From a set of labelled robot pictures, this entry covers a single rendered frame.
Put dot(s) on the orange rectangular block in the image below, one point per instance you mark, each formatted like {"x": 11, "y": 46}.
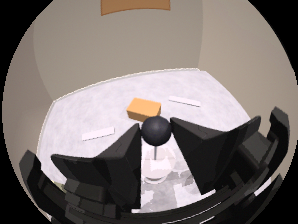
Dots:
{"x": 141, "y": 109}

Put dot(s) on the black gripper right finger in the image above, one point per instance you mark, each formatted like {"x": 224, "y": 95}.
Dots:
{"x": 208, "y": 151}

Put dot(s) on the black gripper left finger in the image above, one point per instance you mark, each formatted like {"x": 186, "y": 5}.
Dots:
{"x": 118, "y": 168}

